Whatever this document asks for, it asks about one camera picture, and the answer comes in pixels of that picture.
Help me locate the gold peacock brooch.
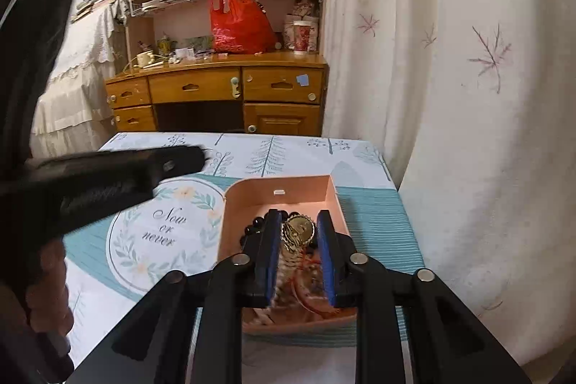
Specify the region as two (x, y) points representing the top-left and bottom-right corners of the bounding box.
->
(270, 212), (316, 308)

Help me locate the white floral curtain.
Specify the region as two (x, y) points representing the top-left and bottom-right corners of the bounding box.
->
(323, 0), (575, 363)

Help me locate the peach paper box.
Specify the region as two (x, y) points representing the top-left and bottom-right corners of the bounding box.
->
(218, 175), (356, 335)

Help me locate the red plastic bag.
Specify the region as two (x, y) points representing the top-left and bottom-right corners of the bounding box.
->
(209, 0), (276, 55)

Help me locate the wooden desk with drawers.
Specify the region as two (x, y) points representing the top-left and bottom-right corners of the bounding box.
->
(105, 51), (328, 136)

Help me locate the red string bracelet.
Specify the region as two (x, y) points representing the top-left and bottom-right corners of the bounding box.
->
(290, 253), (343, 318)

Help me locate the red white paper cup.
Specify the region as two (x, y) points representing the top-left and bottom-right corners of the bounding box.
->
(293, 21), (311, 54)

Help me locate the white lace bed cover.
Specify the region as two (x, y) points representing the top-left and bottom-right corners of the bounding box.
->
(30, 0), (127, 159)

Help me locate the black bead bracelet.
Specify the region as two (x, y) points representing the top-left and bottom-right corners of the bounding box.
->
(238, 209), (302, 250)

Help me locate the white mug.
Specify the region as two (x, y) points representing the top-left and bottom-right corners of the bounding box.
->
(136, 51), (155, 68)

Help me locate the left hand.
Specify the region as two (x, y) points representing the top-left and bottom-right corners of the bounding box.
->
(26, 238), (74, 337)

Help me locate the patterned teal tablecloth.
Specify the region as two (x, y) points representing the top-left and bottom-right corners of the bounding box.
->
(64, 132), (424, 365)

